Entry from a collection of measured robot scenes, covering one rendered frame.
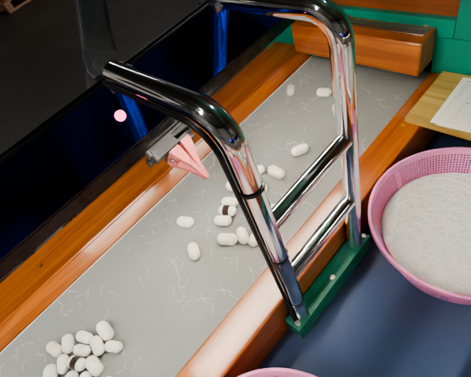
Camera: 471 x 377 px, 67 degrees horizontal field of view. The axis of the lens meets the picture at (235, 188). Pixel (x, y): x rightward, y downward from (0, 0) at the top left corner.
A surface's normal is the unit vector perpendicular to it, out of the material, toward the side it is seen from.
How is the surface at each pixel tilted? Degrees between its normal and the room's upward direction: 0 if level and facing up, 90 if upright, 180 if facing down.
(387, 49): 90
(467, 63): 90
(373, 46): 90
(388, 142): 0
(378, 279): 0
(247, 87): 0
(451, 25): 90
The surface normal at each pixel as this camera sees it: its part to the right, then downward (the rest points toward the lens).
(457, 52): -0.66, 0.68
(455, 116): -0.28, -0.62
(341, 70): -0.29, 0.79
